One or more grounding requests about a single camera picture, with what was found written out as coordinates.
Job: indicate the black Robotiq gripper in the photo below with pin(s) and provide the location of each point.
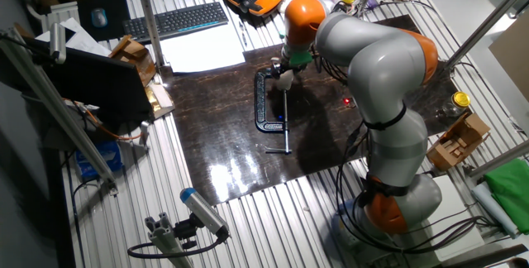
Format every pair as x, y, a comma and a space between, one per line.
289, 66

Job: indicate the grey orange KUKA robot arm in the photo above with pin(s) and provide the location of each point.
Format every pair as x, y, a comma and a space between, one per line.
384, 69

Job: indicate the white translucent plastic jar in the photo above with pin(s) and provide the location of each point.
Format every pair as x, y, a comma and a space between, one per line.
284, 84

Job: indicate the black C-clamp with steel screw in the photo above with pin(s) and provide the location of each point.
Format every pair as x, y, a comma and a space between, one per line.
260, 102

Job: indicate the glass jar with yellow lid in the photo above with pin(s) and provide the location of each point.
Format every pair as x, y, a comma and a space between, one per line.
460, 99

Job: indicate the green flange adapter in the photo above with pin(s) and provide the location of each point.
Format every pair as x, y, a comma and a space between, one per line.
301, 58

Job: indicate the white round object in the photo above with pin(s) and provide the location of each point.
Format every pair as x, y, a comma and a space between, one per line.
283, 5

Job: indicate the large white paper sheet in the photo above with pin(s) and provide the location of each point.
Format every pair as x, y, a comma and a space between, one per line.
202, 51

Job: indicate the dark brown marble pattern mat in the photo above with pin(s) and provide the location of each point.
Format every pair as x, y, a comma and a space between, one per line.
215, 135

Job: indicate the black computer keyboard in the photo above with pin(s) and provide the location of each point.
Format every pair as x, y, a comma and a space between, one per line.
177, 20

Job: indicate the gold foil box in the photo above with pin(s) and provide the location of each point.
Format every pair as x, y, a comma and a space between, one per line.
159, 100

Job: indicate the brown wooden box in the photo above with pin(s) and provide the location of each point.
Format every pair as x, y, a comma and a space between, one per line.
132, 53

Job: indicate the black flat monitor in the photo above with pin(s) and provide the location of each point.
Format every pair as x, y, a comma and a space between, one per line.
95, 82

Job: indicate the grey computer mouse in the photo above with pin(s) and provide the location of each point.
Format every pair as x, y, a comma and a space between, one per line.
99, 17

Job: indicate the stack of white papers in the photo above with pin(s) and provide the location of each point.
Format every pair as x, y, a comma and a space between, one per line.
84, 42

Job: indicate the black mouse pad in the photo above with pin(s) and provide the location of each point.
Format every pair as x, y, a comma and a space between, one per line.
84, 28

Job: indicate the blue plastic packet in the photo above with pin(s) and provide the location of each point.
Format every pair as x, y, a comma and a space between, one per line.
99, 158

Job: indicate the short aluminium profile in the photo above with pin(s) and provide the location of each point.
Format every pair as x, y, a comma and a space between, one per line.
165, 239

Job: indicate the white base board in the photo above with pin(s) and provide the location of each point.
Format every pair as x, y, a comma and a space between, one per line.
454, 202

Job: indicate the brown cardboard sheet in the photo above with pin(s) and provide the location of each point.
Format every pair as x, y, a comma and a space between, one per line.
512, 61

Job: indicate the silver bar webcam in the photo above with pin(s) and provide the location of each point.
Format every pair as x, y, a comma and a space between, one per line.
58, 42

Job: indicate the white paper roll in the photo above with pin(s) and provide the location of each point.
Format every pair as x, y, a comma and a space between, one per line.
494, 208

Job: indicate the green cloth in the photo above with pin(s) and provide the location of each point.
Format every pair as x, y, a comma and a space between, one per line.
510, 189

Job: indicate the silver camera with blue end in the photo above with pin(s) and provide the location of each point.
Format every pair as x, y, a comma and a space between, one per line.
202, 210

